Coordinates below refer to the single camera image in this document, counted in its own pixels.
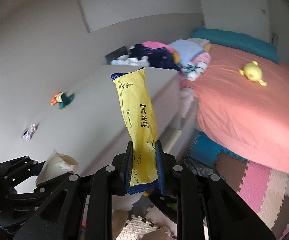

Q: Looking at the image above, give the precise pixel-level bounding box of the silver desk cable grommet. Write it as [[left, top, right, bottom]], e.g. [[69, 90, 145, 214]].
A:
[[21, 127, 29, 138]]

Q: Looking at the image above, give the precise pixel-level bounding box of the yellow snack wrapper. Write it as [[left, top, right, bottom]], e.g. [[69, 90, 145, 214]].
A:
[[110, 68, 158, 194]]

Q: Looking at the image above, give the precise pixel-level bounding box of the pink folded clothing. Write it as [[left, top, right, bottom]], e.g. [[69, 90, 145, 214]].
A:
[[142, 41, 180, 61]]

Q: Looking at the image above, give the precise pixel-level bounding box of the yellow plush duck toy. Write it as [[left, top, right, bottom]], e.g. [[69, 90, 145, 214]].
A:
[[238, 61, 267, 87]]

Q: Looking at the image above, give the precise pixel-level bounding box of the checkered purple flower hair tie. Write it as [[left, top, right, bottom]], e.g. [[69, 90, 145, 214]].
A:
[[24, 123, 37, 142]]

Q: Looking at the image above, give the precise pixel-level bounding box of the white crumpled cloth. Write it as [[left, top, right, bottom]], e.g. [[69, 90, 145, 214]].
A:
[[110, 55, 150, 67]]

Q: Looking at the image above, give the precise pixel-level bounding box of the navy blue patterned garment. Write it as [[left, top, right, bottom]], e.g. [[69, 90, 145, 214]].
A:
[[129, 44, 180, 71]]

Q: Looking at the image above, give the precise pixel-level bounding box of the teal dinosaur hair clip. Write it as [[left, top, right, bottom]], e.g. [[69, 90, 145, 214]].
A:
[[57, 92, 75, 109]]

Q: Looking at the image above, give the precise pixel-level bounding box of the teal pillow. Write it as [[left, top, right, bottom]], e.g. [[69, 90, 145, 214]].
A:
[[192, 28, 279, 64]]

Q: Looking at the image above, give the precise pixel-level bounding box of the pink bed sheet mattress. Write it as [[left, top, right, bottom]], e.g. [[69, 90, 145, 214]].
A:
[[184, 44, 289, 173]]

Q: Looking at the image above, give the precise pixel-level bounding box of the colourful foam puzzle mat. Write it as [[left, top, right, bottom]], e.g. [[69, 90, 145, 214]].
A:
[[182, 130, 289, 239]]

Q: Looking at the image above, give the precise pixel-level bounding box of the light blue folded blanket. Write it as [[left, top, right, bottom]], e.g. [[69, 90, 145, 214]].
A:
[[169, 40, 205, 66]]

